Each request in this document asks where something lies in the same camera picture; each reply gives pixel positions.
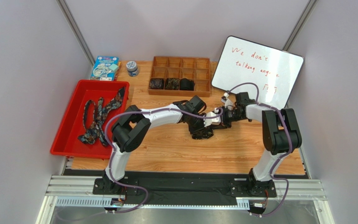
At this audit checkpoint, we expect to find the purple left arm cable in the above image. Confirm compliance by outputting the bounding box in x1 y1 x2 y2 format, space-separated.
103 107 225 215

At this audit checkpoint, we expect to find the aluminium frame rail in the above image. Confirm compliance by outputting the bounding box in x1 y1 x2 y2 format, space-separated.
36 172 334 224

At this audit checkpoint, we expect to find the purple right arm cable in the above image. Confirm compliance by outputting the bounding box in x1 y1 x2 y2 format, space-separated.
223 82 294 217

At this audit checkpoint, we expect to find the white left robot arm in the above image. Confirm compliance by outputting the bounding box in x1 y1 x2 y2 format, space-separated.
94 96 206 193

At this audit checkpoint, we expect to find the blue picture box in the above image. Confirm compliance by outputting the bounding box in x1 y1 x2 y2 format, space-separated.
90 56 120 81

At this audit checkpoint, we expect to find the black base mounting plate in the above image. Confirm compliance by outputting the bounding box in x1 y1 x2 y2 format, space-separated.
92 171 277 206

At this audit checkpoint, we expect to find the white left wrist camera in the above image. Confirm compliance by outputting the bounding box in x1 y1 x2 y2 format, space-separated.
203 107 223 127

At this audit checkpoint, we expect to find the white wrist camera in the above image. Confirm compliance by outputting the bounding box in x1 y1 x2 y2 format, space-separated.
221 92 234 110
203 107 223 127

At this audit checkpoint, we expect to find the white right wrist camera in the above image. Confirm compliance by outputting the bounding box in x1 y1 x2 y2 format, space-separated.
221 92 234 110

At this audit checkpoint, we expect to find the wooden compartment organizer box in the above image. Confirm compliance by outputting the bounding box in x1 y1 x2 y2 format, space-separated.
147 56 212 97

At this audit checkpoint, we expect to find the plain black rolled tie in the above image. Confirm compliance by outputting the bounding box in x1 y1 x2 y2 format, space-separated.
179 78 195 91

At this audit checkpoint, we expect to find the small blue white jar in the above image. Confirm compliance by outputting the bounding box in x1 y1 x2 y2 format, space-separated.
126 61 139 77

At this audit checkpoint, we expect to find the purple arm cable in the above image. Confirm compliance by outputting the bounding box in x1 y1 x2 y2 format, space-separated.
223 82 294 217
103 107 225 215

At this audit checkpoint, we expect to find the dark patterned rolled tie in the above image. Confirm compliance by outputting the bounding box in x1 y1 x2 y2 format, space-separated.
164 78 180 90

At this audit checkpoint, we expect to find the whiteboard with red writing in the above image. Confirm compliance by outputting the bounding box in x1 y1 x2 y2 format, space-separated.
211 36 304 109

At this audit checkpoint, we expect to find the black floral necktie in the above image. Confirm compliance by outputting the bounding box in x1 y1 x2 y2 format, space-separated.
189 127 214 140

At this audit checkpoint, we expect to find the blue floral necktie in tray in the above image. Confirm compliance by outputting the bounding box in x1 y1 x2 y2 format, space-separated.
77 87 126 147

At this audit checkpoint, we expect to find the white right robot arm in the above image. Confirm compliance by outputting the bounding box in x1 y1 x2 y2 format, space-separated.
221 92 302 196

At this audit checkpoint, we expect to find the dark blue rolled tie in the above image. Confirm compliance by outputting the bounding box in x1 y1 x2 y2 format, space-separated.
149 78 165 90

